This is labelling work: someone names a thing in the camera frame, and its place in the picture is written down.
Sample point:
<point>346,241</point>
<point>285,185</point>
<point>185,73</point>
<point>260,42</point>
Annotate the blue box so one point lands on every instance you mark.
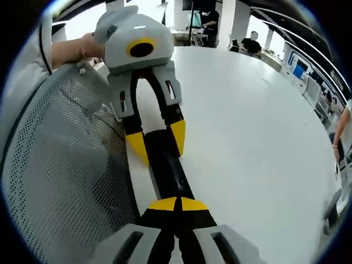
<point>297,71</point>

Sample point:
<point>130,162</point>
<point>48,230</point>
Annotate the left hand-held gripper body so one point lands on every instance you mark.
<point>137,41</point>

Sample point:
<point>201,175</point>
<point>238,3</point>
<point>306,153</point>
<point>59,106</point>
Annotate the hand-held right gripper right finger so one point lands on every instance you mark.
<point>203,220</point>

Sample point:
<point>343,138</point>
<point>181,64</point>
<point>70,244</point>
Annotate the grey mesh office chair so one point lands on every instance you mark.
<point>68,165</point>

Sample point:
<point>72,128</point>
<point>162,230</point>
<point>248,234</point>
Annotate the white office chair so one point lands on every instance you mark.
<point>312,90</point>

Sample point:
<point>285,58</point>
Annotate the person's left hand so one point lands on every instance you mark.
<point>93,45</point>

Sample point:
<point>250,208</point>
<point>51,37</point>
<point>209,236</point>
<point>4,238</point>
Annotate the person's white sleeve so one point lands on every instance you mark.
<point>24,63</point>

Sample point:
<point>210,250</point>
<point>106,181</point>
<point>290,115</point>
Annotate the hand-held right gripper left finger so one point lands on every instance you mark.
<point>154,217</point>

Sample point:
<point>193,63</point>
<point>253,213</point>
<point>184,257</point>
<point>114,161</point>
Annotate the black remote control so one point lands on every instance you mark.
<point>171,165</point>

